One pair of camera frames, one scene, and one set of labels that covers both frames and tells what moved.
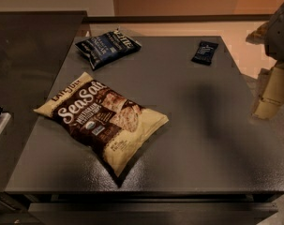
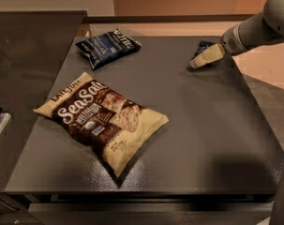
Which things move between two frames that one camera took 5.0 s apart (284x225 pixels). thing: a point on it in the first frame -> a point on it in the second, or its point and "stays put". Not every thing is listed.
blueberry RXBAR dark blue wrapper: (204, 52) stays put
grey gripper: (280, 37) -> (230, 42)
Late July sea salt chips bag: (116, 128) stays put
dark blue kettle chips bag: (101, 51) stays put
